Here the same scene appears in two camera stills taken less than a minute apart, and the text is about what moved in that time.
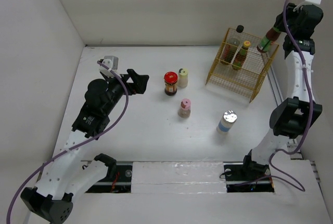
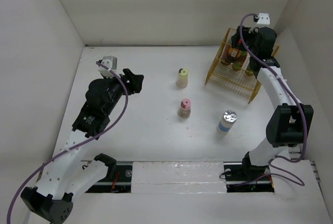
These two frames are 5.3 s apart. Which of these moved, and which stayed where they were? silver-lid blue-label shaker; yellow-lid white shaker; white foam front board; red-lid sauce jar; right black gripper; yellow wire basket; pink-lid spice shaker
Moved: red-lid sauce jar; right black gripper
Stayed: yellow-lid white shaker; white foam front board; yellow wire basket; silver-lid blue-label shaker; pink-lid spice shaker
